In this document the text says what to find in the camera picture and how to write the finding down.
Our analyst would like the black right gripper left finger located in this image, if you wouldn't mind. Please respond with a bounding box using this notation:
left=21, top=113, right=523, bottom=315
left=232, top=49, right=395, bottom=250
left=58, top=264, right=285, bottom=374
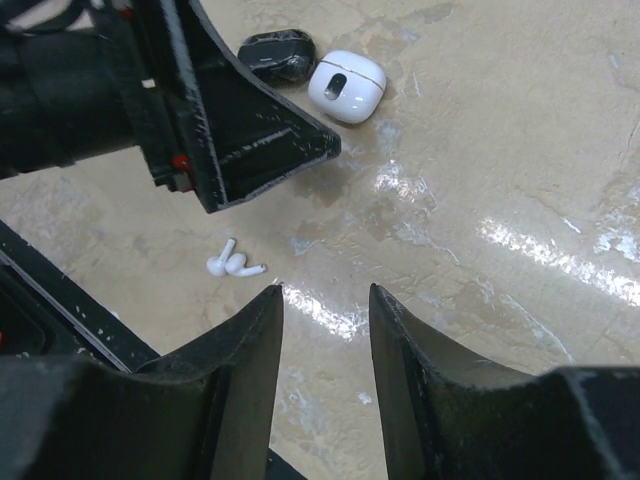
left=1, top=285, right=284, bottom=479

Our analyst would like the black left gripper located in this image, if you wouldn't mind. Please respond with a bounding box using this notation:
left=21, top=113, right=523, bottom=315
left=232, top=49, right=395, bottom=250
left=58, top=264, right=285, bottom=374
left=0, top=0, right=196, bottom=194

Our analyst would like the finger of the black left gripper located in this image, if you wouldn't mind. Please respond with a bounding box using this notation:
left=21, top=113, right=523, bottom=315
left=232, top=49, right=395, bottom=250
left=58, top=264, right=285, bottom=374
left=123, top=1, right=341, bottom=213

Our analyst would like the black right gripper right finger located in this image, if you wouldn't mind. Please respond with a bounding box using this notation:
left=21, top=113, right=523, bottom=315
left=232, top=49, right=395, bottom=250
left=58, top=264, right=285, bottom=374
left=369, top=284, right=639, bottom=479

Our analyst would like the white earbud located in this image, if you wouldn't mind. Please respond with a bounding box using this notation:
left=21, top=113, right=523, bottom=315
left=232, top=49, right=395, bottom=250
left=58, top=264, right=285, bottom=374
left=225, top=253, right=267, bottom=277
left=206, top=238, right=236, bottom=277

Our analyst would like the black earbud charging case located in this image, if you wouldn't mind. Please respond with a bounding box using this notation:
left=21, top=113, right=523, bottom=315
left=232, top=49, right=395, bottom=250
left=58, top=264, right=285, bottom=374
left=237, top=29, right=317, bottom=86

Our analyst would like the white earbud charging case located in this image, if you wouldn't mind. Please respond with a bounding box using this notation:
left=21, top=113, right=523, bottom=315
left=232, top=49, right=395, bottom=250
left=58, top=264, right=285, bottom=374
left=308, top=50, right=387, bottom=124

